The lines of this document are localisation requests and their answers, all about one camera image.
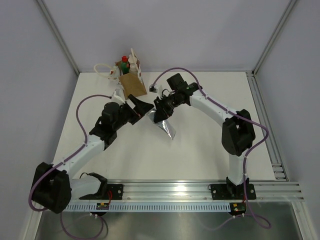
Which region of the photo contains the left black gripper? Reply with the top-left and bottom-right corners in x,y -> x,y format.
112,95 -> 153,131

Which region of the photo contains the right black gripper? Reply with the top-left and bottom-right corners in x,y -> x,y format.
154,92 -> 181,124

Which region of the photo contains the silver squeeze tube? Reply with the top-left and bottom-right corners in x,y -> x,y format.
148,109 -> 177,140

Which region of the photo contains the green dish soap bottle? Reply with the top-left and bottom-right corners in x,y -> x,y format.
120,55 -> 130,75

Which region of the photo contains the beige pump bottle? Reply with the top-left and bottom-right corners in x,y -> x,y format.
128,54 -> 138,75

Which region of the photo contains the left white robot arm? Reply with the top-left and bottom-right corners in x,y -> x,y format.
28,94 -> 154,214

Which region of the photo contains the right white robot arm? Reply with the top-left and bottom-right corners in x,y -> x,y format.
153,73 -> 256,200

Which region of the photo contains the burlap watermelon canvas bag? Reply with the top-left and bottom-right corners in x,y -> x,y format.
93,47 -> 148,98

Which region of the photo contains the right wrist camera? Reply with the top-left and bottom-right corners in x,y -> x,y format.
149,84 -> 159,94

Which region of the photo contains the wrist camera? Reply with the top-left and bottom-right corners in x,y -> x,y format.
111,88 -> 125,105
149,84 -> 159,94

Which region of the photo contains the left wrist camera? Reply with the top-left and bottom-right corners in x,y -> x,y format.
111,88 -> 125,105

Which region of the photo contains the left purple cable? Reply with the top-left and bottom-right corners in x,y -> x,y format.
28,94 -> 112,238

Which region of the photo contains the purple cable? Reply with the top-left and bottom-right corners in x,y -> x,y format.
28,94 -> 112,238
152,67 -> 272,230

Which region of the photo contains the aluminium mounting rail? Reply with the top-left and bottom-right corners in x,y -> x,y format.
69,181 -> 305,202

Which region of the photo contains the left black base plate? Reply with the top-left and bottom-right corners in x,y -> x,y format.
79,183 -> 124,200

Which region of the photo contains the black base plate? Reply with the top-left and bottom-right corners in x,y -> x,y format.
208,183 -> 257,200
79,183 -> 124,200

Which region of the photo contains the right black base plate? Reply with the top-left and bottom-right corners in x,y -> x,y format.
208,183 -> 257,200

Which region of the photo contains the white slotted cable duct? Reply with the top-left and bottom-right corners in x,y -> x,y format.
64,201 -> 246,213

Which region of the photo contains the left aluminium frame post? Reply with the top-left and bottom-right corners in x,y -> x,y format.
34,0 -> 81,76

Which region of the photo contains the aluminium frame post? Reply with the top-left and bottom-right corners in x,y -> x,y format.
34,0 -> 81,76
251,0 -> 299,77

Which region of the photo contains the right side aluminium rail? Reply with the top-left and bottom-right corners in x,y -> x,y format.
245,71 -> 289,182

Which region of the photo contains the right aluminium frame post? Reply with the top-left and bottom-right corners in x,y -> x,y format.
251,0 -> 299,77

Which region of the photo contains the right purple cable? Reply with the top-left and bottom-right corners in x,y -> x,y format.
152,67 -> 272,230

